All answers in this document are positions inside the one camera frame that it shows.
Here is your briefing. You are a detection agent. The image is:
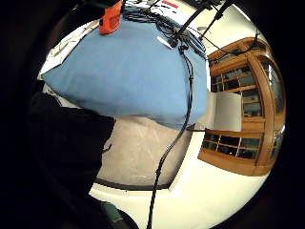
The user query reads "wooden glass-door cabinet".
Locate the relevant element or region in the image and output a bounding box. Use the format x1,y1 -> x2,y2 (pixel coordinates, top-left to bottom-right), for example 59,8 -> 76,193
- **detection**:
197,36 -> 287,177

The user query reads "white panel board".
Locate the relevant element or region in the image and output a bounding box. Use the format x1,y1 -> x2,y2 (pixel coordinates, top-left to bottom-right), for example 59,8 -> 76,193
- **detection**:
193,90 -> 243,133

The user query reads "white paper sheet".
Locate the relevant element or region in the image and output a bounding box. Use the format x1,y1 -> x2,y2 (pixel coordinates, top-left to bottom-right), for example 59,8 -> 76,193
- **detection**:
37,19 -> 100,77

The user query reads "bundle of black cables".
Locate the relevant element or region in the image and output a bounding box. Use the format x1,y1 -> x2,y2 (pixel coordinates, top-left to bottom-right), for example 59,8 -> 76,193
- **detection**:
122,5 -> 208,60

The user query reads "long black cable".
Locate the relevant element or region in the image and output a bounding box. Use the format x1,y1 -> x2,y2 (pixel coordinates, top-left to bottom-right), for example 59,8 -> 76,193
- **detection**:
146,46 -> 195,229

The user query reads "black tripod leg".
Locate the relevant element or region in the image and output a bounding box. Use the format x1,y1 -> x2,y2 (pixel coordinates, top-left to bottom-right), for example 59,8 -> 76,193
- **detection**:
171,0 -> 214,47
198,0 -> 236,41

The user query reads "blue table cloth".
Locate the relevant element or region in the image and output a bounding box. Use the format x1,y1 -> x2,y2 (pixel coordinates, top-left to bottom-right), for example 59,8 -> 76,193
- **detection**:
41,15 -> 210,131

